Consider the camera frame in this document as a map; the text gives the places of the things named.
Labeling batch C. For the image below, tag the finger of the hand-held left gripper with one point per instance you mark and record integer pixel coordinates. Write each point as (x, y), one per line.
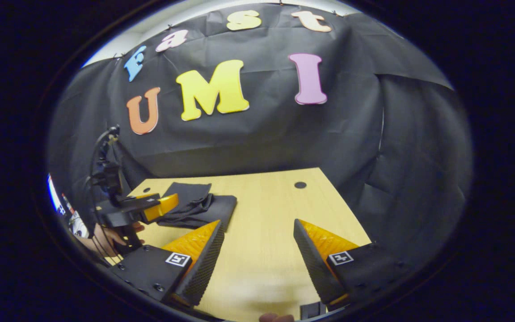
(123, 215)

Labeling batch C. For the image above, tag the black jeans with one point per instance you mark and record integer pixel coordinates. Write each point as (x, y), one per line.
(213, 208)

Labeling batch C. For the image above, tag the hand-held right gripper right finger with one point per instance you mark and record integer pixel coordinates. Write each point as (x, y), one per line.
(313, 264)

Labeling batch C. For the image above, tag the computer monitor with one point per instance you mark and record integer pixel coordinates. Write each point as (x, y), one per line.
(53, 194)

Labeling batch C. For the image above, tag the white side table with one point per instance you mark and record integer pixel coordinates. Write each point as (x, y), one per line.
(79, 226)

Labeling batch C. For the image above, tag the black backdrop cloth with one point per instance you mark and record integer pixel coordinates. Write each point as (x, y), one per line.
(284, 143)

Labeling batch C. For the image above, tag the clear plastic bottle red label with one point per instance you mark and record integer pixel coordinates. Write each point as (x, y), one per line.
(66, 203)

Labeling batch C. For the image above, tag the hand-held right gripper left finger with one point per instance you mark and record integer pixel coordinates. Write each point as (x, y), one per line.
(204, 268)

